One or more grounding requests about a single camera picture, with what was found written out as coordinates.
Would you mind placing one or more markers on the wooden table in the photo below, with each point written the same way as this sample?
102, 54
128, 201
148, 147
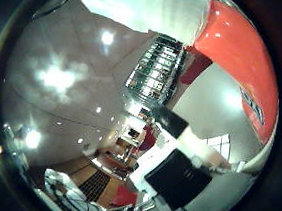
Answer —
127, 147

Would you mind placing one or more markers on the dark red chair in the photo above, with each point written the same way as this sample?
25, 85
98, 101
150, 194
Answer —
148, 139

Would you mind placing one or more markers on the white checked cloth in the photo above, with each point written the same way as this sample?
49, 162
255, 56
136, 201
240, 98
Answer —
219, 144

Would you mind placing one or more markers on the wooden cabinet with dark grille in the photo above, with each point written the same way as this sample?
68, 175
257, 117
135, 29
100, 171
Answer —
95, 183

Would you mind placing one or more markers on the orange and white spray bottle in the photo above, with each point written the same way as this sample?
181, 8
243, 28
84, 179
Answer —
233, 50

